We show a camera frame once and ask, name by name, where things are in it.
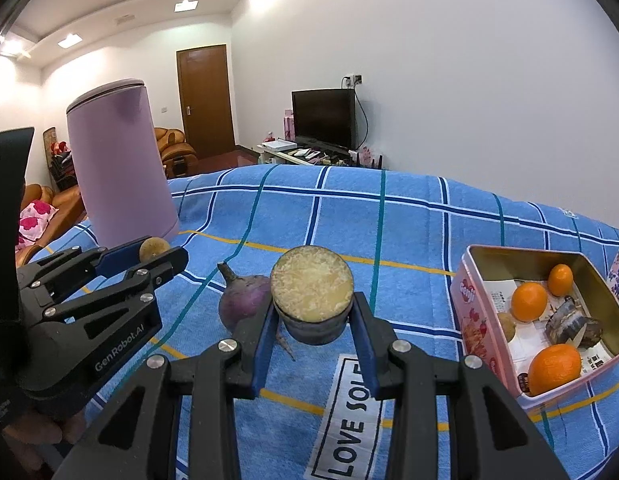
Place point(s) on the brown wooden door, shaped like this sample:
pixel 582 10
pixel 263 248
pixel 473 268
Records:
pixel 204 89

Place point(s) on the cut purple yam cylinder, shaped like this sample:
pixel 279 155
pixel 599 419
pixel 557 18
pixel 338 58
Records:
pixel 312 289

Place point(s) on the round orange mandarin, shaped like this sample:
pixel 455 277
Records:
pixel 529 302

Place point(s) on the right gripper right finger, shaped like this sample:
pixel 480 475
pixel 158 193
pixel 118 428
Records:
pixel 490 435

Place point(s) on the white tv stand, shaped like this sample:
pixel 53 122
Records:
pixel 288 152

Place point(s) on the brown kiwi fruit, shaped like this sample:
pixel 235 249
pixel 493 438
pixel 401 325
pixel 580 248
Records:
pixel 507 324

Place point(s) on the pink cookie tin box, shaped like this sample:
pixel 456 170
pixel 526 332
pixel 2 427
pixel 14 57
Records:
pixel 477 318

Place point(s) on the purple electric kettle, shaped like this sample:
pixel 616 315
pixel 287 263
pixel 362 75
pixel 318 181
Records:
pixel 118 166

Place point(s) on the small orange mandarin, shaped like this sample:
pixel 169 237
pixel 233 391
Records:
pixel 560 280

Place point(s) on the purple round turnip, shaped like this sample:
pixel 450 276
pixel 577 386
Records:
pixel 242 297

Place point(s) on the oval orange kumquat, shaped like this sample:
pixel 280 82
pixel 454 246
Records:
pixel 553 367

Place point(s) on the small brown kiwi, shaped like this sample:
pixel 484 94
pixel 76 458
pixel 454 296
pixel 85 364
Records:
pixel 152 247

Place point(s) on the left human hand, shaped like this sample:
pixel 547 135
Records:
pixel 31 430

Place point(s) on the cut purple yam half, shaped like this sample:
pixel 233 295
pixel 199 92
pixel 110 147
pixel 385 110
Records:
pixel 570 325

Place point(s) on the black television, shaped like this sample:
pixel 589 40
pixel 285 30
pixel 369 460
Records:
pixel 326 116

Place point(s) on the orange leather sofa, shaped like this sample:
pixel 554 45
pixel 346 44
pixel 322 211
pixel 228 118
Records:
pixel 71 219

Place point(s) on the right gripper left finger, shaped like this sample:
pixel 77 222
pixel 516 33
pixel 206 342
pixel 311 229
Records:
pixel 136 434

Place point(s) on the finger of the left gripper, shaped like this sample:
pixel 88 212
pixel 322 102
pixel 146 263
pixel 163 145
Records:
pixel 133 291
pixel 76 268

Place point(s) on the paper sheet in tin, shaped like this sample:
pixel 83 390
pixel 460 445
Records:
pixel 530 338

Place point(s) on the pink floral cushion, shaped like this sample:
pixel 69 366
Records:
pixel 34 220

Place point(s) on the blue plaid tablecloth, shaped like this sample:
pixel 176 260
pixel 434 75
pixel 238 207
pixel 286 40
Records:
pixel 403 237

